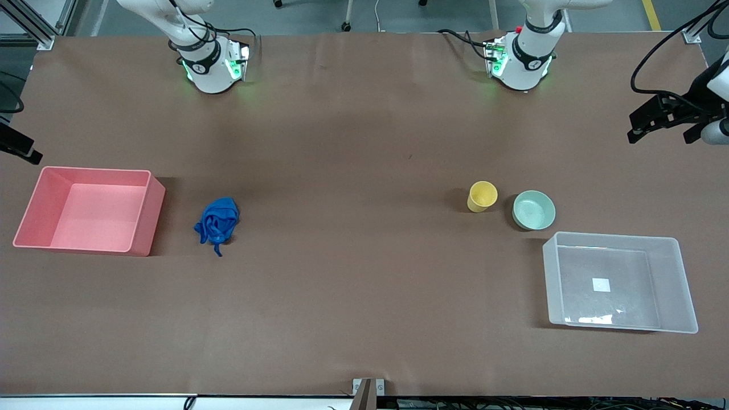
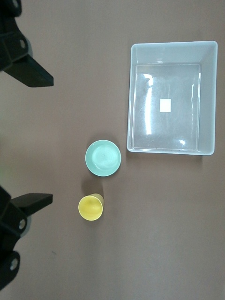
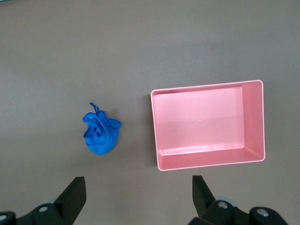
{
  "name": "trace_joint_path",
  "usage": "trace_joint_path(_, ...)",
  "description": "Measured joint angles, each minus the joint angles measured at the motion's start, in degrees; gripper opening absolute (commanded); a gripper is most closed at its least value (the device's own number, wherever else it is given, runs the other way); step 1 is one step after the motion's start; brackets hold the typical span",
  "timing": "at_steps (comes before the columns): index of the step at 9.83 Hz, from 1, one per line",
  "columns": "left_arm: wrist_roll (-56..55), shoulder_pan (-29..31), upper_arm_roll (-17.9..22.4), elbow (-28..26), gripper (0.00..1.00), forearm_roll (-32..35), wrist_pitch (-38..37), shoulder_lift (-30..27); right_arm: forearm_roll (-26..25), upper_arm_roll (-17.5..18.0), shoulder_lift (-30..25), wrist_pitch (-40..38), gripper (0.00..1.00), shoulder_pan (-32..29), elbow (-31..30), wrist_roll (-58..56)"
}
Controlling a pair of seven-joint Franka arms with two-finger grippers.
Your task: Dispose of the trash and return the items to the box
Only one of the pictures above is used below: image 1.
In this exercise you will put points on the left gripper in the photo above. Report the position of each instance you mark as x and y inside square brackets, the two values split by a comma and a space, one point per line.
[696, 90]

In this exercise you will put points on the pale green bowl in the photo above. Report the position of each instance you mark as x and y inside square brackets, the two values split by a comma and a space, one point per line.
[534, 210]

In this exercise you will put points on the yellow plastic cup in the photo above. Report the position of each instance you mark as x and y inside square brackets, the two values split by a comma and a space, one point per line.
[482, 196]

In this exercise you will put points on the blue cloth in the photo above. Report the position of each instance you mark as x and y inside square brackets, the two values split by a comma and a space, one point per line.
[219, 219]

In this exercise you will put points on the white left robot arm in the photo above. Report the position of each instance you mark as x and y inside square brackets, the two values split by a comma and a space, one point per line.
[524, 68]

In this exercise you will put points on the pink plastic box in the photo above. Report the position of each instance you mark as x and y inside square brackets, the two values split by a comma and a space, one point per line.
[97, 210]

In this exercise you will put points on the clear plastic box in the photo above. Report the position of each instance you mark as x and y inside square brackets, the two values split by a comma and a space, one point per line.
[672, 285]

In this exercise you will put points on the white square label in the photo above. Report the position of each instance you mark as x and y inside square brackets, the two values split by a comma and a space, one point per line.
[601, 285]

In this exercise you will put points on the small metal corner bracket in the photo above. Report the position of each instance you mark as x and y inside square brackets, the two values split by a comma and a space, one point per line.
[692, 36]

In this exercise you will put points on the aluminium frame profile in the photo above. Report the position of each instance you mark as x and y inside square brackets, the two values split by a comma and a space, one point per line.
[34, 25]

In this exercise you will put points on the grey metal post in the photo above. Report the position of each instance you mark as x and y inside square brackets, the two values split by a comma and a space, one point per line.
[494, 14]

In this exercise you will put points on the white table edge rail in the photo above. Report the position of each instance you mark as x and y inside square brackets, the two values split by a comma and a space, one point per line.
[114, 403]

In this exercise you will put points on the metal table edge bracket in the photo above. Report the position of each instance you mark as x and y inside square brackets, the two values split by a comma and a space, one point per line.
[368, 393]

